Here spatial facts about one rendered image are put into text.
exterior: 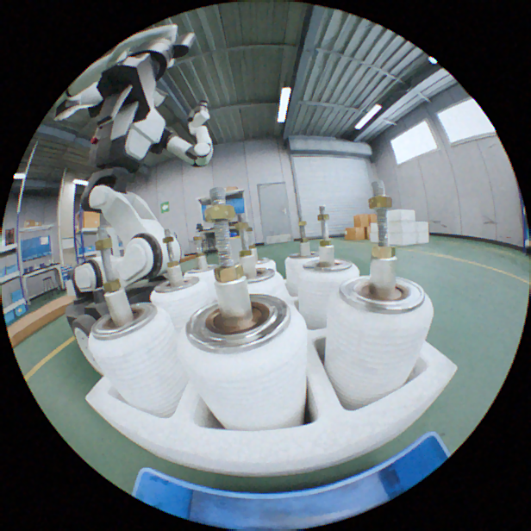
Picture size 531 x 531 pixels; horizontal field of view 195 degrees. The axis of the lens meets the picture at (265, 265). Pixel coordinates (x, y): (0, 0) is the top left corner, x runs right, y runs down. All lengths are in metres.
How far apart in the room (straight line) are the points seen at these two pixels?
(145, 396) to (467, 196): 5.36
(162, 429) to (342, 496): 0.25
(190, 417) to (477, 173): 5.32
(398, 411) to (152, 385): 0.19
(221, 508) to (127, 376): 0.24
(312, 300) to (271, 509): 0.33
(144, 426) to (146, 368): 0.06
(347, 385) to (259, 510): 0.24
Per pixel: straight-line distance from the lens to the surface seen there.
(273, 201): 5.34
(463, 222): 5.27
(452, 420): 0.42
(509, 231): 4.98
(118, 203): 0.61
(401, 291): 0.15
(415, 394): 0.17
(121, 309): 0.17
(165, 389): 0.17
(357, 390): 0.15
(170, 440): 0.15
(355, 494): 0.32
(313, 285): 0.20
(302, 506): 0.31
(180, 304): 0.22
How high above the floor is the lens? 0.31
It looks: 11 degrees down
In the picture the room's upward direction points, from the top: 7 degrees counter-clockwise
